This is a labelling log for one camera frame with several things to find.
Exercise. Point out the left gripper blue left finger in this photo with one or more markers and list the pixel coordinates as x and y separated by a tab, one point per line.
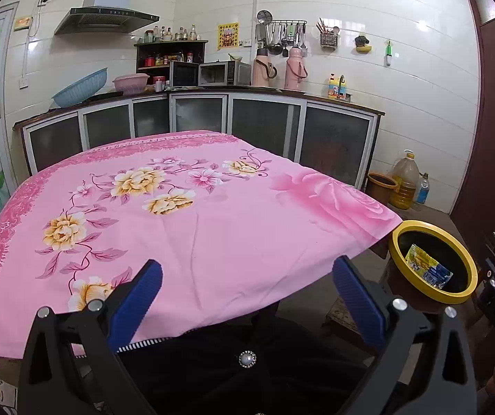
130	302

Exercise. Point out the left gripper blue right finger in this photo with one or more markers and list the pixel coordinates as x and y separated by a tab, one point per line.
363	302

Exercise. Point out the blue yellow snack packet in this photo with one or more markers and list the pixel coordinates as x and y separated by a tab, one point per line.
427	268

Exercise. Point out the yellow rimmed trash bin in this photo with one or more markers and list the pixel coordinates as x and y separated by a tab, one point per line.
402	281

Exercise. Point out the white kitchen cabinet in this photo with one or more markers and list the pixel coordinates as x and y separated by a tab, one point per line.
336	138

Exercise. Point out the low wooden stand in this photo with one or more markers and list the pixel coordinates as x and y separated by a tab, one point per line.
339	320

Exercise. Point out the brown bucket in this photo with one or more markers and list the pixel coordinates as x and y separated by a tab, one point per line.
380	187

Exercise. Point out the blue plastic bottle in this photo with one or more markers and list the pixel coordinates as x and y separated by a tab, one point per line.
421	194

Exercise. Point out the large cooking oil jug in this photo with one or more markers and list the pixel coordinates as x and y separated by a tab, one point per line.
406	174

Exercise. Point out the pink floral tablecloth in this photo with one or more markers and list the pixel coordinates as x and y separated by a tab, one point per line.
234	227

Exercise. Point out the yellow detergent bottles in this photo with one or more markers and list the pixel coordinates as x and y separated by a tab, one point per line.
337	87

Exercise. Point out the right pink thermos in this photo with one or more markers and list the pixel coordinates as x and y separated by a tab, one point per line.
295	70

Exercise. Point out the pink thermos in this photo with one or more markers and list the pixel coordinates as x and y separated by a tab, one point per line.
295	70
263	71

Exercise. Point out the pink plastic basin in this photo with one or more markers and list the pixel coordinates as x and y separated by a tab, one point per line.
131	84

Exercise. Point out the blue plastic basin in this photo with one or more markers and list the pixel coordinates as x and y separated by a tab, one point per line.
82	89

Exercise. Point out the left pink thermos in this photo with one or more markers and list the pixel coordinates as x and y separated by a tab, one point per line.
263	71

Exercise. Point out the silver microwave oven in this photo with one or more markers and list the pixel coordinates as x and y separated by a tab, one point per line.
224	73

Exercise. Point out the chopstick holder basket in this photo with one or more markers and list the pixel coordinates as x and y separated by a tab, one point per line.
329	35

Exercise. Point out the dark spice shelf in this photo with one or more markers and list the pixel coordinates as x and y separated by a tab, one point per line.
175	62

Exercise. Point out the hanging utensil rack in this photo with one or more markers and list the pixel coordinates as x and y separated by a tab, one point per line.
279	36

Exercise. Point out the range hood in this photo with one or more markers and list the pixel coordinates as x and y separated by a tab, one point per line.
104	16

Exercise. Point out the green white wall bottle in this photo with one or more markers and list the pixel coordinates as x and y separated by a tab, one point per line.
388	53

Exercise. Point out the yellow black wall hook toy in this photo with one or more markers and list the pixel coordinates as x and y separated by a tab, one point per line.
362	44

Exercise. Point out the yellow wall poster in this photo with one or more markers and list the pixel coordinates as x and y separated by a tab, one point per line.
228	36

